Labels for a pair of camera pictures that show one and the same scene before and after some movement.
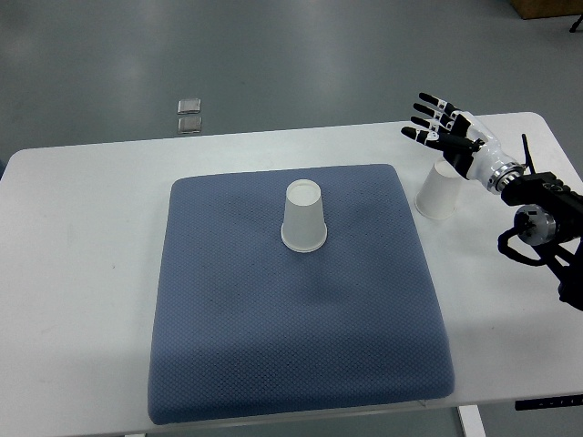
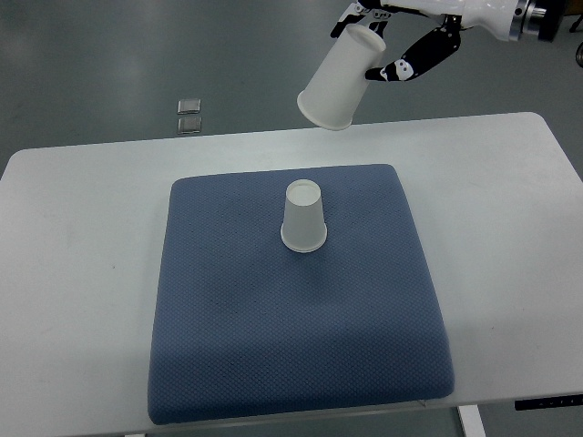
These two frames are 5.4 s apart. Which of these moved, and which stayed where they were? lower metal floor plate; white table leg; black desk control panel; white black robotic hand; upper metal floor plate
Moved: white black robotic hand
Stayed: upper metal floor plate; white table leg; lower metal floor plate; black desk control panel
